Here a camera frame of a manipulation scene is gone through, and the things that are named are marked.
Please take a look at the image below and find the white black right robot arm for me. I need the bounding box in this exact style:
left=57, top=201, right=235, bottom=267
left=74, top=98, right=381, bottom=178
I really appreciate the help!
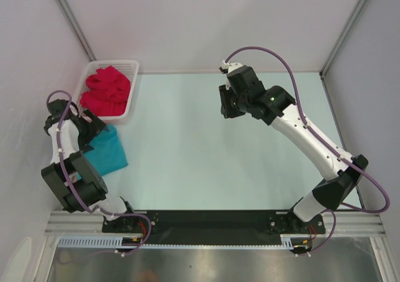
left=219, top=85, right=368, bottom=233

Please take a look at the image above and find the magenta t shirt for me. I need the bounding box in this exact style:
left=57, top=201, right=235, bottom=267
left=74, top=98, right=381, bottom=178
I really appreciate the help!
left=79, top=66, right=131, bottom=117

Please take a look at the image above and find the teal t shirt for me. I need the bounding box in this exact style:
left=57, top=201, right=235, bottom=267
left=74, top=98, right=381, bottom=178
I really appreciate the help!
left=83, top=124, right=128, bottom=176

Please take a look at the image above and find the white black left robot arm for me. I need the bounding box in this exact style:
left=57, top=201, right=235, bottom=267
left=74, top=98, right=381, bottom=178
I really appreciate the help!
left=41, top=110, right=138, bottom=232

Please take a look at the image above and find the white plastic basket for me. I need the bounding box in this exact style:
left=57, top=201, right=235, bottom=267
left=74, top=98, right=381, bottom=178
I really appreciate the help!
left=73, top=59, right=139, bottom=124

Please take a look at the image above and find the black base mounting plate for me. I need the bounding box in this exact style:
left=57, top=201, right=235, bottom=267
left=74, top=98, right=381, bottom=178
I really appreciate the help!
left=102, top=210, right=326, bottom=246

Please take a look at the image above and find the white slotted cable duct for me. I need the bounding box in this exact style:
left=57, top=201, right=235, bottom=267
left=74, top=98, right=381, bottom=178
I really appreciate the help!
left=58, top=236, right=300, bottom=250

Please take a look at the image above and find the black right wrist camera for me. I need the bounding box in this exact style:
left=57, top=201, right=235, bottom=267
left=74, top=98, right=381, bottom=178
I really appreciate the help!
left=220, top=63, right=266, bottom=96

